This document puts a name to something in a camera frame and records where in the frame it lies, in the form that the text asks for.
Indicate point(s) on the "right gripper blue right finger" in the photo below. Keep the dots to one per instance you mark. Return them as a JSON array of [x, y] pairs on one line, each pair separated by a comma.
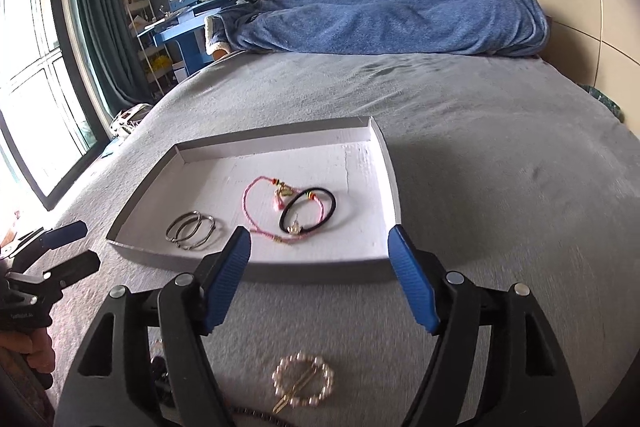
[[418, 273]]

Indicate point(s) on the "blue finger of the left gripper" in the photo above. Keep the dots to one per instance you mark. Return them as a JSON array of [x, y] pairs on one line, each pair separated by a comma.
[[59, 237], [70, 272]]

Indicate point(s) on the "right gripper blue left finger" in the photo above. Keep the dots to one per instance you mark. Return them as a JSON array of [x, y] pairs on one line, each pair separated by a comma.
[[220, 275]]

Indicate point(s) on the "silver bangle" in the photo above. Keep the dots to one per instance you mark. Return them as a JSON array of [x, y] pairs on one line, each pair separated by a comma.
[[201, 238], [184, 227]]

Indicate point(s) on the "round pearl hair clip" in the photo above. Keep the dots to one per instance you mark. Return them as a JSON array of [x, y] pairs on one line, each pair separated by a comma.
[[301, 380]]

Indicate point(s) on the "person's left hand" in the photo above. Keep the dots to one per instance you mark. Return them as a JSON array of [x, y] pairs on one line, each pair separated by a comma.
[[37, 345]]

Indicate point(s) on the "silver bangle in tray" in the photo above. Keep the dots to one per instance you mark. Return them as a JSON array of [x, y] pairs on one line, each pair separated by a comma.
[[184, 227]]

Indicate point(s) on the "grey cardboard tray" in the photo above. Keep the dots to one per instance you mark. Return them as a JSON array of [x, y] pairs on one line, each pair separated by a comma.
[[319, 198]]

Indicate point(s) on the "window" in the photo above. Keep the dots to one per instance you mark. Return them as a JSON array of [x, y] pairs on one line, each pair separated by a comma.
[[49, 126]]

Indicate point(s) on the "grey bed cover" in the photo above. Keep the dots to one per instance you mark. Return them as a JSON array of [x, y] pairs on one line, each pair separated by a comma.
[[506, 170]]

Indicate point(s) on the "white shoes on floor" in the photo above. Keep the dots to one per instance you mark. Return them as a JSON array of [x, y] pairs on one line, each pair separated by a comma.
[[127, 120]]

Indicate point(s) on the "white shelf rack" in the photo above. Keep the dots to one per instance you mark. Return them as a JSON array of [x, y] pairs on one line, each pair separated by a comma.
[[154, 58]]

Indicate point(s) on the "green curtain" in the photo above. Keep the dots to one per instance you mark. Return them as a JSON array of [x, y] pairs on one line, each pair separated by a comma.
[[107, 47]]

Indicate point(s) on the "blue blanket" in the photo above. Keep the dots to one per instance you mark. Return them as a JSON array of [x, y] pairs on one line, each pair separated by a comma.
[[511, 28]]

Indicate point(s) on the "blue desk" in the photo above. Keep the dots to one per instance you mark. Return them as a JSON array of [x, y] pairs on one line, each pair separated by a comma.
[[184, 26]]

